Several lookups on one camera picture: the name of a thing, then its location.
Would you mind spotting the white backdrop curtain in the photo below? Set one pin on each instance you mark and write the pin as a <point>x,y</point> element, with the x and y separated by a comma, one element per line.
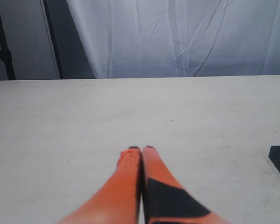
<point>179,38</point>

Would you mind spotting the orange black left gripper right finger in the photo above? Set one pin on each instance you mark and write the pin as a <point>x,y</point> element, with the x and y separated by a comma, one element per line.
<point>165,200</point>

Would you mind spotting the black stand pole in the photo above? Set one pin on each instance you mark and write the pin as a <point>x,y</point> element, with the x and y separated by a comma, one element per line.
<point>5,54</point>

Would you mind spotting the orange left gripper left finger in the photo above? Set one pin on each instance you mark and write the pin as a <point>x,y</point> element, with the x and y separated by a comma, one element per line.
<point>118,200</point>

